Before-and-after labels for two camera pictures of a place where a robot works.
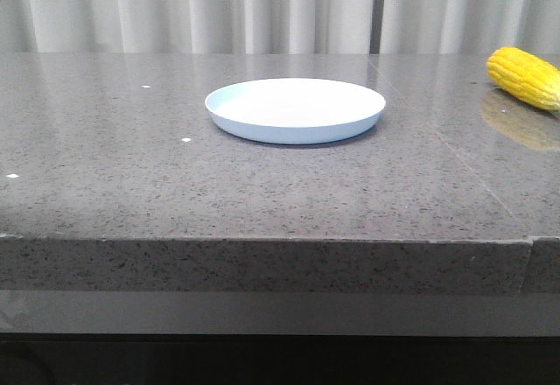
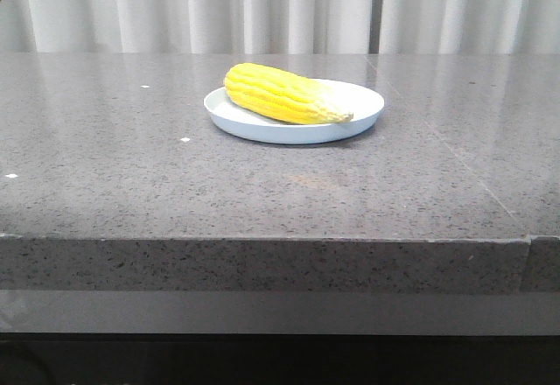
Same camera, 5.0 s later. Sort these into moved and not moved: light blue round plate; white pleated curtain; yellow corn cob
Moved: yellow corn cob
Not moved: light blue round plate; white pleated curtain
